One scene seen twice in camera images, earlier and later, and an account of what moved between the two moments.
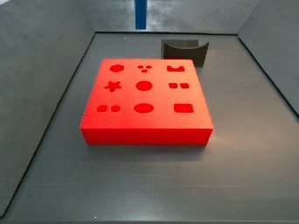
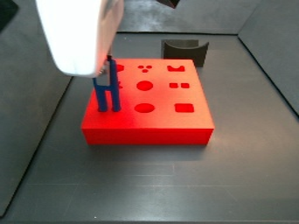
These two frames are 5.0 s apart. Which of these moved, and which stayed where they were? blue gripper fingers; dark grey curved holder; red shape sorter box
Moved: blue gripper fingers
Stayed: red shape sorter box; dark grey curved holder
